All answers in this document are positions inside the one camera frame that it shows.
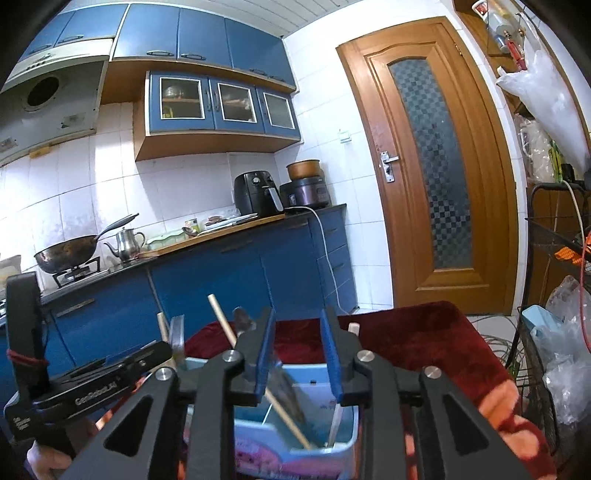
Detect white power cable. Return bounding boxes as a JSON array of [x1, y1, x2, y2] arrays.
[[284, 206, 347, 311]]

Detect dark rice cooker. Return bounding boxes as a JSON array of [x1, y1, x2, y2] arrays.
[[279, 176, 331, 210]]

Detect metal knife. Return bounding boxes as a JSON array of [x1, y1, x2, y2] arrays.
[[232, 306, 309, 428]]

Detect metal door handle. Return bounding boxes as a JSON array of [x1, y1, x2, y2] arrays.
[[379, 151, 400, 184]]

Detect grey range hood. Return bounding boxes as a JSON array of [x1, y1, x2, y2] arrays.
[[0, 37, 114, 167]]

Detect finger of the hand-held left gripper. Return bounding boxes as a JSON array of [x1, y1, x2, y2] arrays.
[[108, 340, 175, 393]]

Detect white chopstick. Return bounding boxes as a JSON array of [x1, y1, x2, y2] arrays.
[[327, 322, 361, 448]]

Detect blue upper wall cabinets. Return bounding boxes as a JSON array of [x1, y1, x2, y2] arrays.
[[14, 2, 296, 90]]

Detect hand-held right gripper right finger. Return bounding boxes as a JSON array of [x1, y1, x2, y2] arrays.
[[320, 307, 532, 480]]

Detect black air fryer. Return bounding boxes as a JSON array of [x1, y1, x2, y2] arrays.
[[234, 171, 284, 217]]

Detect metal kettle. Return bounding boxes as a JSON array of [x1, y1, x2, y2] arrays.
[[104, 227, 146, 259]]

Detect person's left hand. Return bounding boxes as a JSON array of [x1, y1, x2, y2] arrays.
[[25, 438, 81, 480]]

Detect crumpled clear plastic bags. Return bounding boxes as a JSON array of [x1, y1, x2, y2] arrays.
[[531, 274, 591, 425]]

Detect blue kitchen base cabinets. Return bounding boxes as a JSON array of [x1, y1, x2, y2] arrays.
[[0, 203, 358, 416]]

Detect wooden door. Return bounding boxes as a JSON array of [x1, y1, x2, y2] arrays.
[[336, 16, 518, 317]]

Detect black wok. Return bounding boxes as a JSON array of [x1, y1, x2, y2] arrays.
[[34, 213, 139, 274]]

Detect gas stove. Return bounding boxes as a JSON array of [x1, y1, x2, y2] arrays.
[[52, 256, 101, 289]]

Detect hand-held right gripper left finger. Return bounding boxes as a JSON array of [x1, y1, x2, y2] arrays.
[[55, 307, 278, 480]]

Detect glass-door wall cabinet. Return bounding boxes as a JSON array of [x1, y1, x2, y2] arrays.
[[134, 70, 302, 162]]

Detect hanging clear plastic bag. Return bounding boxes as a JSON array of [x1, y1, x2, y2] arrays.
[[496, 48, 591, 171]]

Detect brown pot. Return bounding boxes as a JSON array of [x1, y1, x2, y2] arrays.
[[286, 159, 321, 181]]

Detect light blue utensil box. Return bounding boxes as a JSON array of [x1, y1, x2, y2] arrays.
[[178, 354, 362, 480]]

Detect wooden wall shelf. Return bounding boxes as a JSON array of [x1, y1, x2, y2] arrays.
[[455, 0, 561, 121]]

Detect floral printed blanket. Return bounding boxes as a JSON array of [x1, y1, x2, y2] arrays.
[[185, 300, 555, 480]]

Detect light blue plastic container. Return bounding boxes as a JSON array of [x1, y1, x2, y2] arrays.
[[522, 305, 561, 344]]

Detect black metal rack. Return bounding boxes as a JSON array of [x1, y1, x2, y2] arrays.
[[508, 182, 591, 462]]

